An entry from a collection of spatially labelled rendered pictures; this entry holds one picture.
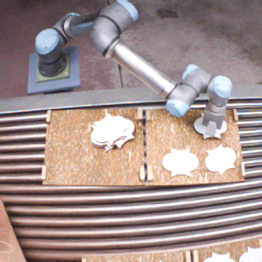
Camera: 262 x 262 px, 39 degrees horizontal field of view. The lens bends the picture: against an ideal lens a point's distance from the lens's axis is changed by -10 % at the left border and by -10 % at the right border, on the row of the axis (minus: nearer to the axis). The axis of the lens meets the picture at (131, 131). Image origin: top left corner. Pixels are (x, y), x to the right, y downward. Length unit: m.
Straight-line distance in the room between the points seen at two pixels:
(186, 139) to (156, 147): 0.13
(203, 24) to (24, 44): 1.61
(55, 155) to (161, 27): 2.01
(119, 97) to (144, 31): 1.63
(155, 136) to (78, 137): 0.32
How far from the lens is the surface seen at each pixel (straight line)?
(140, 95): 1.78
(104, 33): 1.43
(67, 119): 1.71
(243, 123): 1.78
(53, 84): 1.92
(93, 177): 1.57
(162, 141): 1.64
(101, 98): 1.78
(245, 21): 3.68
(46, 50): 1.78
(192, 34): 3.37
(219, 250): 1.50
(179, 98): 1.39
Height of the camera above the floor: 2.37
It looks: 60 degrees down
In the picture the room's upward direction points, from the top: straight up
